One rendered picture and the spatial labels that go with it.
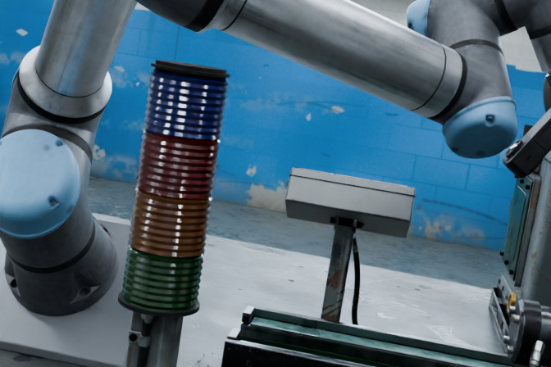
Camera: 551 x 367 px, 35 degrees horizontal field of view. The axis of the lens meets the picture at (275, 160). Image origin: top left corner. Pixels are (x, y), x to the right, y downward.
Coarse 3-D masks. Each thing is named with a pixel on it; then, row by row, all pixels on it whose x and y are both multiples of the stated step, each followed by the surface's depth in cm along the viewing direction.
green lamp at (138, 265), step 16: (128, 256) 67; (144, 256) 65; (160, 256) 65; (128, 272) 67; (144, 272) 65; (160, 272) 65; (176, 272) 65; (192, 272) 66; (128, 288) 66; (144, 288) 65; (160, 288) 65; (176, 288) 66; (192, 288) 67; (144, 304) 65; (160, 304) 65; (176, 304) 66; (192, 304) 67
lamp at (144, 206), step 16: (144, 192) 65; (144, 208) 65; (160, 208) 65; (176, 208) 64; (192, 208) 65; (208, 208) 67; (144, 224) 65; (160, 224) 65; (176, 224) 65; (192, 224) 65; (208, 224) 68; (144, 240) 65; (160, 240) 65; (176, 240) 65; (192, 240) 66; (176, 256) 65; (192, 256) 66
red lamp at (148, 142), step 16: (144, 144) 65; (160, 144) 64; (176, 144) 64; (192, 144) 64; (208, 144) 65; (144, 160) 65; (160, 160) 64; (176, 160) 64; (192, 160) 64; (208, 160) 65; (144, 176) 65; (160, 176) 64; (176, 176) 64; (192, 176) 64; (208, 176) 66; (160, 192) 64; (176, 192) 64; (192, 192) 65; (208, 192) 66
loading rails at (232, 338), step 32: (256, 320) 103; (288, 320) 104; (320, 320) 104; (224, 352) 92; (256, 352) 92; (288, 352) 91; (320, 352) 101; (352, 352) 101; (384, 352) 100; (416, 352) 101; (448, 352) 102; (480, 352) 102
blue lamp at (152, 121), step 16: (160, 80) 64; (176, 80) 63; (192, 80) 63; (208, 80) 64; (160, 96) 64; (176, 96) 63; (192, 96) 63; (208, 96) 64; (224, 96) 65; (160, 112) 64; (176, 112) 64; (192, 112) 64; (208, 112) 64; (144, 128) 65; (160, 128) 64; (176, 128) 64; (192, 128) 64; (208, 128) 65
